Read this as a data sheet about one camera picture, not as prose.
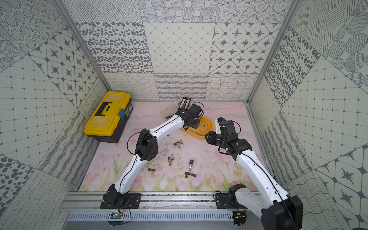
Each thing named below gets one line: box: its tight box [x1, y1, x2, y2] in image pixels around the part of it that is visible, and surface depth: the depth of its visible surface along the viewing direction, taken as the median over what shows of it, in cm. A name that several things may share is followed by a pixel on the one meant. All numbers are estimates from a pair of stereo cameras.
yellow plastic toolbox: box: [83, 91, 134, 144], surface depth 93 cm
